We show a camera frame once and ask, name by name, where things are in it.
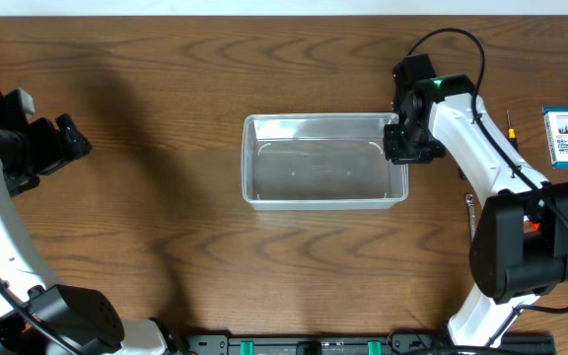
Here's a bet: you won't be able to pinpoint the silver ring wrench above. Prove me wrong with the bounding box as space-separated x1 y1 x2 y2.
464 193 477 239

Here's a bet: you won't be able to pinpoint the yellow black screwdriver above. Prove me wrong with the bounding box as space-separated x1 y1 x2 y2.
506 109 519 151

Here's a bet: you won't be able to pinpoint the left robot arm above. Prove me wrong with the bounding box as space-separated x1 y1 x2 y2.
0 89 185 354

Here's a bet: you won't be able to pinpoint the clear plastic storage container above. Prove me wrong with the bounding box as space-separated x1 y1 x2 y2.
241 112 409 211

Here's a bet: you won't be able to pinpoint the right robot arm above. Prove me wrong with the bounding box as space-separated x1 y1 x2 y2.
384 54 568 347

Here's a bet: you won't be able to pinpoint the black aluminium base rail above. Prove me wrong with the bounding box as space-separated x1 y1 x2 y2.
186 330 557 355

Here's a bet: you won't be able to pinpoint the red handled pliers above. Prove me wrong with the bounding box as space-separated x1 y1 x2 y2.
529 221 541 232

